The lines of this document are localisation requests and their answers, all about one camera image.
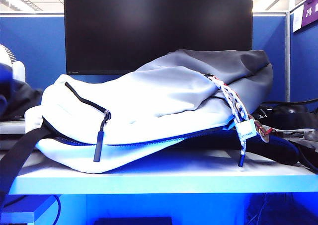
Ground white paper notice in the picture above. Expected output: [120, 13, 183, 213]
[292, 9, 304, 34]

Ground black bag pile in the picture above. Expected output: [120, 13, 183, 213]
[257, 99, 318, 132]

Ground white desk fan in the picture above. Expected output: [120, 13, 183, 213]
[0, 44, 26, 83]

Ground white and gray backpack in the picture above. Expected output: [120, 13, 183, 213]
[0, 48, 300, 204]

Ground white desk riser board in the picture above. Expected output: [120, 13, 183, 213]
[8, 149, 318, 196]

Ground white printed lanyard tag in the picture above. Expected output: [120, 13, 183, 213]
[234, 119, 257, 139]

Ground dark gray clothes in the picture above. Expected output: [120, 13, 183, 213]
[0, 63, 44, 121]

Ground white low shelf board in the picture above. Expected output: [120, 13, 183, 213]
[0, 194, 59, 225]

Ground purple name sign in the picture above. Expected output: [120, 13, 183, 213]
[301, 0, 318, 29]

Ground white blue braided lanyard cord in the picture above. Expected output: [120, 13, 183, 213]
[206, 74, 249, 167]

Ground gray metal partition post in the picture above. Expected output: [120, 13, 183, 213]
[285, 10, 292, 103]

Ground black computer monitor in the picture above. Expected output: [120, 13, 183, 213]
[63, 0, 254, 76]

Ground round red gold charm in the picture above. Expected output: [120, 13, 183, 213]
[252, 119, 273, 144]

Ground black looped cable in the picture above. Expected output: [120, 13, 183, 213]
[51, 194, 62, 223]

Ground black flat box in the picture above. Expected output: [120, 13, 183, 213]
[93, 217, 173, 225]

